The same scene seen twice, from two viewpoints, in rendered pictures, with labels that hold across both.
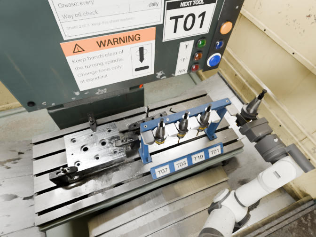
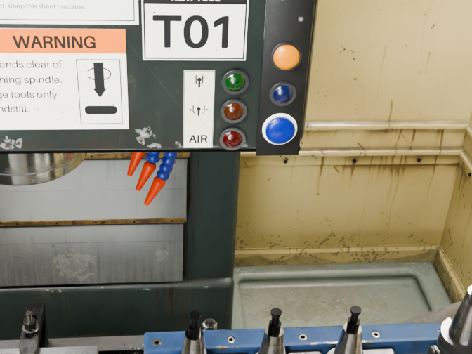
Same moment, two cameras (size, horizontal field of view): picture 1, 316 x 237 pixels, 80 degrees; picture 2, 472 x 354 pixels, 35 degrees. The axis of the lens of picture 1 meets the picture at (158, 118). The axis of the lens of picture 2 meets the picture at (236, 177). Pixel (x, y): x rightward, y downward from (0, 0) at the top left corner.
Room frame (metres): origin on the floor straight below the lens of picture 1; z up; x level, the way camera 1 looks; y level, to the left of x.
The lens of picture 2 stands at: (-0.27, -0.29, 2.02)
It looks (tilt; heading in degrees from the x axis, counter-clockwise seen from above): 33 degrees down; 19
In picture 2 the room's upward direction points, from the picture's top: 3 degrees clockwise
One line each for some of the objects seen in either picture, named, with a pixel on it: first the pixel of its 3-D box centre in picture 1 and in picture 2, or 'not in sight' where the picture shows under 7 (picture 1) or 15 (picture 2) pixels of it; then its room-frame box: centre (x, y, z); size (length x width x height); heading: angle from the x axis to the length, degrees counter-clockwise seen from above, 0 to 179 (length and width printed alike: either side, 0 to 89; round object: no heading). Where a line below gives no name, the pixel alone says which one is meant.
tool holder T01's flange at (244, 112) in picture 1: (249, 110); (464, 341); (0.47, -0.36, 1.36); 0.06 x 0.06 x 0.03
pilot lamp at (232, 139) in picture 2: (195, 67); (232, 139); (0.35, -0.08, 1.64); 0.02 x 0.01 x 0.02; 116
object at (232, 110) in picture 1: (232, 110); not in sight; (0.58, -0.36, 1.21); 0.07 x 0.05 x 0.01; 26
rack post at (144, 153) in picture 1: (144, 144); not in sight; (0.44, 0.06, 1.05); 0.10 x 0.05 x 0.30; 26
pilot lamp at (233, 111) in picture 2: (198, 56); (233, 111); (0.35, -0.08, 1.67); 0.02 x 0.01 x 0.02; 116
